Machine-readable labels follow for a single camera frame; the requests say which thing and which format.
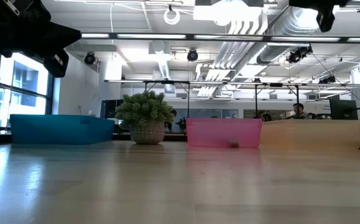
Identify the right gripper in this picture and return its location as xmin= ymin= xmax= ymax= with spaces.
xmin=288 ymin=0 xmax=350 ymax=33

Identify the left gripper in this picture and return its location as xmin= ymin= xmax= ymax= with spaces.
xmin=0 ymin=0 xmax=83 ymax=78

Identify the large window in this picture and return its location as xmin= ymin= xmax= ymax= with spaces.
xmin=0 ymin=52 xmax=55 ymax=129

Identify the dark background screen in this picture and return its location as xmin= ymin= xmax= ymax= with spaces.
xmin=100 ymin=99 xmax=124 ymax=119

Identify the blue plastic bin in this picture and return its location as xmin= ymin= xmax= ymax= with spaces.
xmin=9 ymin=114 xmax=116 ymax=144

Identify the black computer monitor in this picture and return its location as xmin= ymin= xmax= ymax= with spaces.
xmin=328 ymin=98 xmax=359 ymax=121

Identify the black overhead bar with lights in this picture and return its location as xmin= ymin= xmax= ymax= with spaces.
xmin=73 ymin=30 xmax=360 ymax=44

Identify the potted artificial green plant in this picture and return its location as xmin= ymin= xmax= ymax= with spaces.
xmin=114 ymin=90 xmax=175 ymax=146

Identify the orange plastic bin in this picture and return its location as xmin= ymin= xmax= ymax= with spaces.
xmin=259 ymin=119 xmax=360 ymax=150

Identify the pink plastic bin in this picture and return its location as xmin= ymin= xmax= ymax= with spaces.
xmin=185 ymin=117 xmax=263 ymax=149

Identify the silver ribbed ventilation duct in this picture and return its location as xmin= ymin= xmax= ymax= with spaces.
xmin=256 ymin=6 xmax=320 ymax=65

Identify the white hanging ring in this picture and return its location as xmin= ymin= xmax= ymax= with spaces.
xmin=163 ymin=8 xmax=181 ymax=26

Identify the black background workstation frame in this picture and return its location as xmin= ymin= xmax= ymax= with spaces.
xmin=104 ymin=79 xmax=360 ymax=119

